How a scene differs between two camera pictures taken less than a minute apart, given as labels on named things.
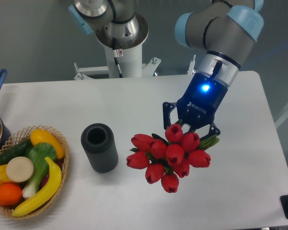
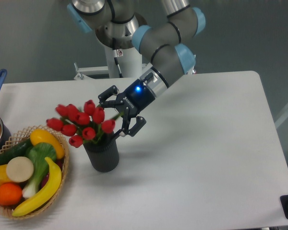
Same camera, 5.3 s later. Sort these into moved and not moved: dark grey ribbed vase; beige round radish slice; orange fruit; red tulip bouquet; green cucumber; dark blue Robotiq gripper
Moved: dark blue Robotiq gripper; red tulip bouquet
Not moved: green cucumber; beige round radish slice; orange fruit; dark grey ribbed vase
